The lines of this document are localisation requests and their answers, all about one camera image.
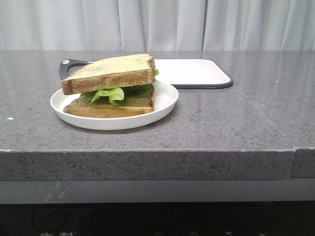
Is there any white round plate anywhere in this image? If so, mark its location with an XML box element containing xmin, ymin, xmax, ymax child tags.
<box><xmin>50</xmin><ymin>81</ymin><xmax>179</xmax><ymax>130</ymax></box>

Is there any white cutting board grey rim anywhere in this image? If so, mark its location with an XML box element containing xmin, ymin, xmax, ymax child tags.
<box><xmin>58</xmin><ymin>58</ymin><xmax>234</xmax><ymax>89</ymax></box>

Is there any bread slice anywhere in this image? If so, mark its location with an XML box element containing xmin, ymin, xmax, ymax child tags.
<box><xmin>61</xmin><ymin>54</ymin><xmax>156</xmax><ymax>95</ymax></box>
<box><xmin>63</xmin><ymin>84</ymin><xmax>155</xmax><ymax>118</ymax></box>

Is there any green lettuce leaf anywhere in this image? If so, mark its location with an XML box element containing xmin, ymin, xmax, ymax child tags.
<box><xmin>75</xmin><ymin>69</ymin><xmax>159</xmax><ymax>110</ymax></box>

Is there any white curtain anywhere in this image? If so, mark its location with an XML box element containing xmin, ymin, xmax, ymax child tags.
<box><xmin>0</xmin><ymin>0</ymin><xmax>315</xmax><ymax>51</ymax></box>

